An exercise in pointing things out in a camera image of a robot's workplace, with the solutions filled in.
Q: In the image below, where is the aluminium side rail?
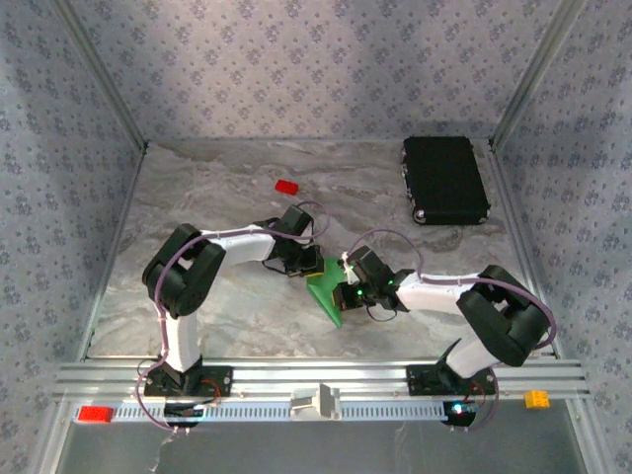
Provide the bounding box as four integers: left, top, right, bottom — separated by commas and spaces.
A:
486, 140, 564, 359
76, 142, 150, 362

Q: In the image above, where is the aluminium corner post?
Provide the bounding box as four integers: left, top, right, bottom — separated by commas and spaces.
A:
491, 0, 592, 147
51, 0, 150, 150

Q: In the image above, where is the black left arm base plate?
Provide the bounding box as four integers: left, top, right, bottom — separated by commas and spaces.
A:
142, 363, 234, 399

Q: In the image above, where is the white slotted cable duct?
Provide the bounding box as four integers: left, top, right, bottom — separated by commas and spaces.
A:
73, 398, 490, 424

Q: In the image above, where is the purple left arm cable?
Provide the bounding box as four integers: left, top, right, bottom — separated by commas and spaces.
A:
136, 200, 331, 435

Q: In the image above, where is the red toy brick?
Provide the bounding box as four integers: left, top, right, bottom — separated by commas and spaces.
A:
77, 405, 115, 424

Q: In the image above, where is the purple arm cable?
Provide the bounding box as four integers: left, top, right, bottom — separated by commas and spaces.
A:
340, 227, 559, 434
136, 200, 331, 435

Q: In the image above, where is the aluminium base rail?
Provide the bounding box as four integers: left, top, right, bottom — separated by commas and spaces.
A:
53, 358, 593, 402

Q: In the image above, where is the yellow toy brick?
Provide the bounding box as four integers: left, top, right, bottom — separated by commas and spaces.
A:
523, 389, 552, 410

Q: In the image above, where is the grey metal bracket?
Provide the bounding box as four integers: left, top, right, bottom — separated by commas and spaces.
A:
289, 382, 342, 422

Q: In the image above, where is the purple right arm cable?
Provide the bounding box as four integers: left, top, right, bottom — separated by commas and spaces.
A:
340, 227, 559, 434

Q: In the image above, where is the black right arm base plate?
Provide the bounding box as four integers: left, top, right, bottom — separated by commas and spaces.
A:
405, 363, 498, 397

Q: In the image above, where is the small black circuit board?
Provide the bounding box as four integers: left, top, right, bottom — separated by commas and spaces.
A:
442, 400, 481, 422
164, 402, 206, 422

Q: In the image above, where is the black hard case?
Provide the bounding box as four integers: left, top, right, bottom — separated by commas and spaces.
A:
402, 135, 492, 227

